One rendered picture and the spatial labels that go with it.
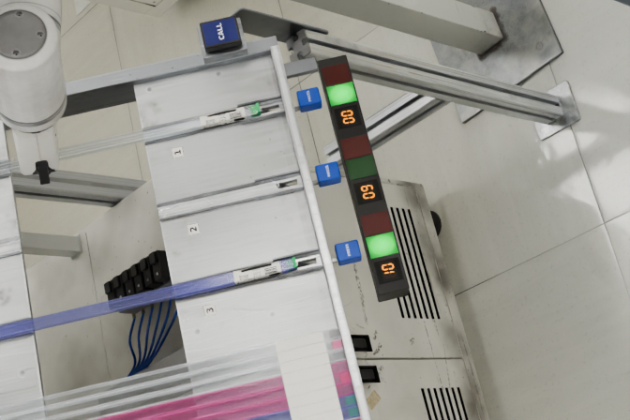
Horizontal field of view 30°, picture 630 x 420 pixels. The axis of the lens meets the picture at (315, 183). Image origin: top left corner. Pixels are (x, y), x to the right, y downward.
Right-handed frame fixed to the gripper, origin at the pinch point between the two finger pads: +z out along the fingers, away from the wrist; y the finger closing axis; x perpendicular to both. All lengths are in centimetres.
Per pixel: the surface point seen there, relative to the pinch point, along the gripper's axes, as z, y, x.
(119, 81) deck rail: -2.3, -8.4, 11.6
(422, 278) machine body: 54, 10, 62
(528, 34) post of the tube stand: 38, -28, 89
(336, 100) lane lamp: -5.0, 0.4, 39.2
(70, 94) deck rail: -1.1, -8.1, 5.0
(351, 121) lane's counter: -5.2, 3.9, 40.4
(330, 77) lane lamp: -5.0, -3.1, 39.2
